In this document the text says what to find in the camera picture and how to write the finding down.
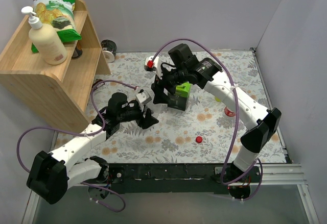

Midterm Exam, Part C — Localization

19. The wooden shelf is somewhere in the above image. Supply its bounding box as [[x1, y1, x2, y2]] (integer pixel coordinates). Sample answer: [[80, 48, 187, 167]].
[[1, 0, 110, 133]]

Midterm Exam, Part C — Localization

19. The black tape roll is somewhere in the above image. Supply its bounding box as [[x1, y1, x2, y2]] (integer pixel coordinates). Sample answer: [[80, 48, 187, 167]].
[[101, 39, 117, 63]]

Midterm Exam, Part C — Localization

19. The green Gillette razor box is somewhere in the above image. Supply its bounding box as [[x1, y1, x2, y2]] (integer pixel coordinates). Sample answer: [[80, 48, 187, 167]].
[[168, 83, 192, 111]]

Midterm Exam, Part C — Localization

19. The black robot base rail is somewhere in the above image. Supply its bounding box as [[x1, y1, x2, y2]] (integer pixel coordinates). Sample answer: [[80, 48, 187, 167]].
[[79, 162, 264, 195]]

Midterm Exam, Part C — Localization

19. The cassava chips bag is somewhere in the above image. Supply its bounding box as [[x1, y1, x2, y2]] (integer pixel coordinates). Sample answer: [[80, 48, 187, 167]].
[[33, 0, 81, 43]]

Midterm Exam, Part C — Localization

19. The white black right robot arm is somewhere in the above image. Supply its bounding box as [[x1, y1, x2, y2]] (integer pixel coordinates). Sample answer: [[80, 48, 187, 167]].
[[144, 43, 282, 185]]

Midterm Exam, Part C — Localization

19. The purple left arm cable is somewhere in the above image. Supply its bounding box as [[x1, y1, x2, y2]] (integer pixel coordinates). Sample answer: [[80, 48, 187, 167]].
[[16, 80, 140, 212]]

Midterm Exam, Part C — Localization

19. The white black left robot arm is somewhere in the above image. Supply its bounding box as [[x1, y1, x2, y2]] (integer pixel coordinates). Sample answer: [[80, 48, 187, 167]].
[[27, 90, 158, 204]]

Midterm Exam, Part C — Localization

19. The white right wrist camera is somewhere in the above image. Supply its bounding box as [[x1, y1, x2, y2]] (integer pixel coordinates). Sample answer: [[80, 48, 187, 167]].
[[144, 56, 162, 80]]

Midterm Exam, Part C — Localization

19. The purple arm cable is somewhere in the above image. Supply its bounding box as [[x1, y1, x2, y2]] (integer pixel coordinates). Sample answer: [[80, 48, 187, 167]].
[[152, 38, 264, 201], [16, 80, 140, 212]]

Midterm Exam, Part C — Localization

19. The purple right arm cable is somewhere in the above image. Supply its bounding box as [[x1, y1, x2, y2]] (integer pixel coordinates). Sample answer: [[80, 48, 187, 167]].
[[152, 38, 264, 201]]

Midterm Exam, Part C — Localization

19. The red label water bottle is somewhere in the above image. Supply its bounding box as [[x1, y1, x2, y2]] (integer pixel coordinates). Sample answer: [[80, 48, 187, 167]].
[[224, 88, 252, 117]]

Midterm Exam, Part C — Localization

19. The red bottle cap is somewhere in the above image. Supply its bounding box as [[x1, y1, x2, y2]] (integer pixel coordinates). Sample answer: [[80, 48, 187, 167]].
[[196, 136, 203, 143]]

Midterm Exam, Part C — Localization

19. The cream lotion pump bottle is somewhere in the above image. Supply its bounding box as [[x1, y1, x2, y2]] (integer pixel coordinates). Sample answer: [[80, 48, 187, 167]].
[[21, 6, 67, 65]]

